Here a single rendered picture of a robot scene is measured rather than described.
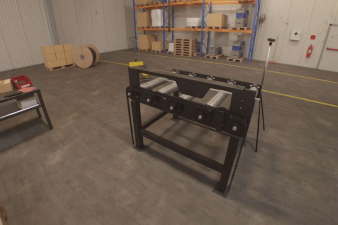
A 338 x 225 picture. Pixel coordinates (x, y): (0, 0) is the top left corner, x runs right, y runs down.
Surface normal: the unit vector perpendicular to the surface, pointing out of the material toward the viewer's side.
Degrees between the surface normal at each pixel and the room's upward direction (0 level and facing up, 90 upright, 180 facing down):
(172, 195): 0
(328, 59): 90
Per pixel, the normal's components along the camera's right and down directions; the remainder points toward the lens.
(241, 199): 0.00, -0.91
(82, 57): -0.11, 0.41
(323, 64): -0.57, 0.34
